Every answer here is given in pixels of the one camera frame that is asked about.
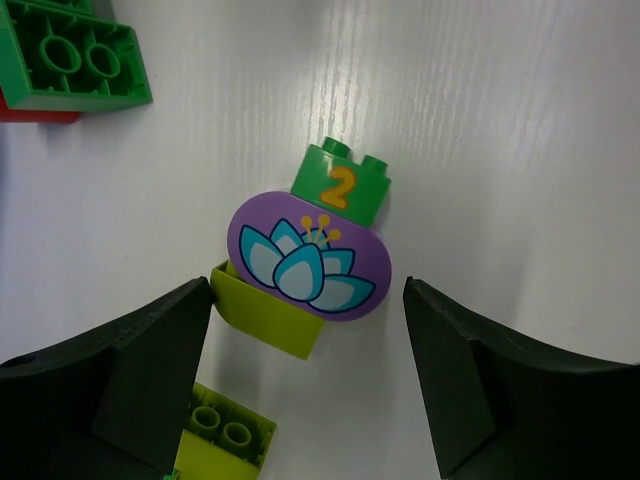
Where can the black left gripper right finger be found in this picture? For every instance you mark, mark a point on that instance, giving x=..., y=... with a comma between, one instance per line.
x=503, y=405

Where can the purple flower lego piece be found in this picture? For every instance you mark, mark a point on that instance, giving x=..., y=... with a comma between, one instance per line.
x=317, y=261

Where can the red lego plate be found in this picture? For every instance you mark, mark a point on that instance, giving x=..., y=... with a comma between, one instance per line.
x=11, y=115

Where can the green number two lego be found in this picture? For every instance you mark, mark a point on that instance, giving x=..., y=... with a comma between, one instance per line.
x=330, y=179

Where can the lime curved lego brick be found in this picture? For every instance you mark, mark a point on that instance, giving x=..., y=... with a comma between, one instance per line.
x=263, y=316

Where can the green four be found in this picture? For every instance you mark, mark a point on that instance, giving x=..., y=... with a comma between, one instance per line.
x=58, y=56

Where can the lime long lego brick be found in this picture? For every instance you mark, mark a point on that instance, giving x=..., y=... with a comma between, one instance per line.
x=221, y=439

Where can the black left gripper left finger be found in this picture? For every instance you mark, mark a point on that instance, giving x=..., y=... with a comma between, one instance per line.
x=109, y=403

